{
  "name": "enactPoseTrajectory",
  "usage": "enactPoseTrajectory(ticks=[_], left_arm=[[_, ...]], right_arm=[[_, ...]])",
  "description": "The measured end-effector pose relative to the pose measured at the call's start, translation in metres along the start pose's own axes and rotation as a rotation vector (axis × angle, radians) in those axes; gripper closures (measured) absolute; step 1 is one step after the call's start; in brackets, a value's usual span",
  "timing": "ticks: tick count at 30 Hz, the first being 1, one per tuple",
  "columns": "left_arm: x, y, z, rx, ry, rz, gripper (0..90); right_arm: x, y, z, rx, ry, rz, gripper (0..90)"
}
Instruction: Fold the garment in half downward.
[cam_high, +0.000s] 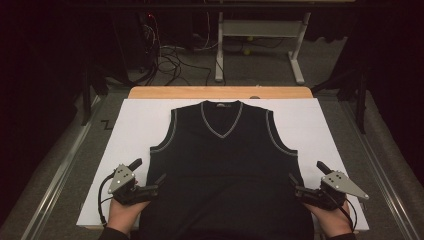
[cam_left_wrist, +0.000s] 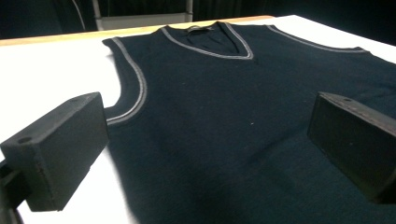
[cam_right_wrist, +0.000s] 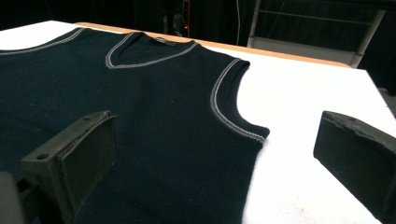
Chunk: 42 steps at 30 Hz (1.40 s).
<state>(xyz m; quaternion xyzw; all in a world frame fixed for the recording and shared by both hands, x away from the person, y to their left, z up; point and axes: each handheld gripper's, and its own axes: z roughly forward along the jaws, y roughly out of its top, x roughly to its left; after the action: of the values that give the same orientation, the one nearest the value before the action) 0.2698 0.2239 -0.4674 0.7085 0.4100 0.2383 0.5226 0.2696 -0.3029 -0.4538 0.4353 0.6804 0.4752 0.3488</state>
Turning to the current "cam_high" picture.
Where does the grey metal floor rail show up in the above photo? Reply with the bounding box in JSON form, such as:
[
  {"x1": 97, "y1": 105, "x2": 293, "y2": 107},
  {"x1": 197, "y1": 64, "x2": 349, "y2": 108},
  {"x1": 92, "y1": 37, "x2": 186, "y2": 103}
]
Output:
[
  {"x1": 339, "y1": 99, "x2": 422, "y2": 240},
  {"x1": 19, "y1": 95, "x2": 102, "y2": 240}
]

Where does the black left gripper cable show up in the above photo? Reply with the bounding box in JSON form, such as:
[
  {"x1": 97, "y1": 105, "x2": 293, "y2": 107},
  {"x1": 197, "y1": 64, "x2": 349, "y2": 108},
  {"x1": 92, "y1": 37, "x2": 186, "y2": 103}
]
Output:
[{"x1": 97, "y1": 173, "x2": 117, "y2": 228}]

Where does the tangle of floor cables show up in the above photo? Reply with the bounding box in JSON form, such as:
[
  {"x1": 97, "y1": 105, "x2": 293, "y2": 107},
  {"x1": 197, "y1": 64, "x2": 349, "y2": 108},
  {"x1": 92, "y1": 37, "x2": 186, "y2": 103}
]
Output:
[{"x1": 141, "y1": 13, "x2": 214, "y2": 87}]

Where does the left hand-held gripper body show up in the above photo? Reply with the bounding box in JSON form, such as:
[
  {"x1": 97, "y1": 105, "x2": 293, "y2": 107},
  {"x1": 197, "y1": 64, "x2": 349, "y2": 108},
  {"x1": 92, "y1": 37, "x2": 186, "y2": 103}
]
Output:
[{"x1": 107, "y1": 163, "x2": 160, "y2": 206}]

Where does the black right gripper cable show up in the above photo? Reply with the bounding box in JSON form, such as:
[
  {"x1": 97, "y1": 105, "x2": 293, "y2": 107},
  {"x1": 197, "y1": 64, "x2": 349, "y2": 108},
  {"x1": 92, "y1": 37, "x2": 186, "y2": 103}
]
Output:
[{"x1": 328, "y1": 191, "x2": 358, "y2": 233}]

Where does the black metal stand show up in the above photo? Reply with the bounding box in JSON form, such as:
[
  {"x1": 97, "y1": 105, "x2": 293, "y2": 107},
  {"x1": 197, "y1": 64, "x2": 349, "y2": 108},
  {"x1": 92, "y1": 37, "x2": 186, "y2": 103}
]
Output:
[
  {"x1": 312, "y1": 64, "x2": 372, "y2": 135},
  {"x1": 81, "y1": 63, "x2": 109, "y2": 127}
]

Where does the white metal stand frame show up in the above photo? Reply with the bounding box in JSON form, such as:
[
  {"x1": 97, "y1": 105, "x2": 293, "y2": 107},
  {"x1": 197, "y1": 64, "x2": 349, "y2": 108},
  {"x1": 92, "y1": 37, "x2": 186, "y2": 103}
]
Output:
[{"x1": 214, "y1": 11, "x2": 312, "y2": 85}]

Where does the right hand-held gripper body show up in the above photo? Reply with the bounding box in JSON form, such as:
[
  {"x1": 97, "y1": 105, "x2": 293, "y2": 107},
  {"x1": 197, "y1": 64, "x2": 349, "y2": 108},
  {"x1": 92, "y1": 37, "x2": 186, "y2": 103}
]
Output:
[{"x1": 294, "y1": 170, "x2": 371, "y2": 211}]

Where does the white board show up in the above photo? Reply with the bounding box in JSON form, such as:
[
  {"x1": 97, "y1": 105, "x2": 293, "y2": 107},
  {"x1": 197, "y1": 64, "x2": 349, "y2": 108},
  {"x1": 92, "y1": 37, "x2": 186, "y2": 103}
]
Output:
[{"x1": 76, "y1": 97, "x2": 370, "y2": 232}]

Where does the person's left hand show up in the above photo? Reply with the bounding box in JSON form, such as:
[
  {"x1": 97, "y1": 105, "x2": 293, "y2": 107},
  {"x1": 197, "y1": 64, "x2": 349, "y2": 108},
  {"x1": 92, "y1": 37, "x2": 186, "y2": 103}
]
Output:
[{"x1": 106, "y1": 199, "x2": 151, "y2": 236}]

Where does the person's right hand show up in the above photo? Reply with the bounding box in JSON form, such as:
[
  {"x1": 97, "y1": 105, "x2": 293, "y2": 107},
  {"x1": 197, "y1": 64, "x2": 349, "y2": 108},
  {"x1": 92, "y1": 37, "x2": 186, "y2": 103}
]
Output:
[{"x1": 304, "y1": 203, "x2": 354, "y2": 238}]

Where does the black knit vest grey trim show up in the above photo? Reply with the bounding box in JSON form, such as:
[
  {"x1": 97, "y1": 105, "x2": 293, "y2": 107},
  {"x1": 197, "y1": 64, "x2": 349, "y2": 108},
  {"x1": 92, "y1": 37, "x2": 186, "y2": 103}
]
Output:
[{"x1": 139, "y1": 99, "x2": 315, "y2": 240}]

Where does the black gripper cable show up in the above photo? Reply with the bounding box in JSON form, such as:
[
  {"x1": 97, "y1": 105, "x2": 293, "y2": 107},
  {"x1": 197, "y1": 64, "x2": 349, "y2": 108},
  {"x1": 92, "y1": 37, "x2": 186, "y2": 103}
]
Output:
[
  {"x1": 97, "y1": 173, "x2": 117, "y2": 228},
  {"x1": 328, "y1": 191, "x2": 358, "y2": 233}
]

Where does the wooden table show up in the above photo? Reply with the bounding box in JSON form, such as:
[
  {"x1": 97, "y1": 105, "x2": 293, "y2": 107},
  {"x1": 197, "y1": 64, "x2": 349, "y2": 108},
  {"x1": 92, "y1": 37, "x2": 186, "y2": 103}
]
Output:
[{"x1": 127, "y1": 85, "x2": 314, "y2": 100}]

